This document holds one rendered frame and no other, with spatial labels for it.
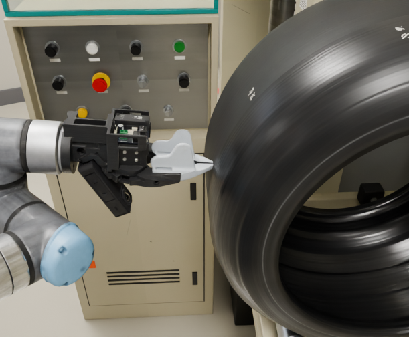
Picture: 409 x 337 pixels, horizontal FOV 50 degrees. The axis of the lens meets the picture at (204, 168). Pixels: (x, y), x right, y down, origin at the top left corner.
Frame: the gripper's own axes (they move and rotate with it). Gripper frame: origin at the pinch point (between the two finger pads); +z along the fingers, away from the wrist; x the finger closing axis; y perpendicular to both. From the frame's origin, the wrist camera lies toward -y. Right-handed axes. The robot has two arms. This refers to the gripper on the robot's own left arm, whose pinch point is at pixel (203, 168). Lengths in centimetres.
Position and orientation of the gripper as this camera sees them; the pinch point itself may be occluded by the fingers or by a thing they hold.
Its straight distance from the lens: 65.4
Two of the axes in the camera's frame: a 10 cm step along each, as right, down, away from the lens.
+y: 1.1, -8.0, -5.9
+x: -0.5, -6.0, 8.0
